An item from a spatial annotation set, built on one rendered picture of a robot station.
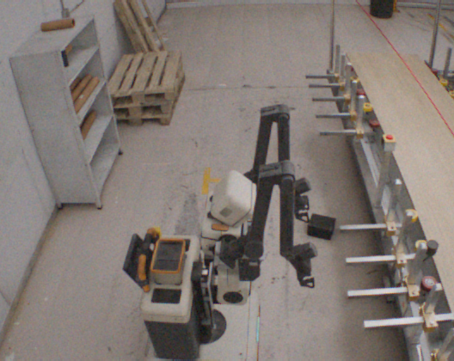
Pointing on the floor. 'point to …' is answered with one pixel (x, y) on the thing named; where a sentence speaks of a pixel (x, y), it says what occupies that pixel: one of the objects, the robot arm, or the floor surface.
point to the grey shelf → (60, 82)
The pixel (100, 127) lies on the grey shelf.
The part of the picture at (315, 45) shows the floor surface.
